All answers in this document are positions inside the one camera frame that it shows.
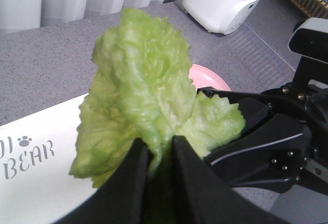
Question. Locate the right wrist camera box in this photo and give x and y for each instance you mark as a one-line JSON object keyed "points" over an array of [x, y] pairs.
{"points": [[309, 38]]}

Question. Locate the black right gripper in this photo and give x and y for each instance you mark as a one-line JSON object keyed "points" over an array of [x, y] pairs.
{"points": [[284, 149]]}

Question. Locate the green lettuce leaf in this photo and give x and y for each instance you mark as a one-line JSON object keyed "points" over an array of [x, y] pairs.
{"points": [[142, 90]]}

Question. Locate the cream bear serving tray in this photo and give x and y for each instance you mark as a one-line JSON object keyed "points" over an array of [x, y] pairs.
{"points": [[36, 155]]}

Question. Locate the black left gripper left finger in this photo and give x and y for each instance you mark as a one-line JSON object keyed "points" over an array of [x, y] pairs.
{"points": [[121, 198]]}

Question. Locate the pink round plate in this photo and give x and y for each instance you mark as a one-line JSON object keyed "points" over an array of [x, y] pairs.
{"points": [[203, 77]]}

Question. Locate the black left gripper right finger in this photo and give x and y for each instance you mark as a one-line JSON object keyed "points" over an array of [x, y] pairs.
{"points": [[201, 197]]}

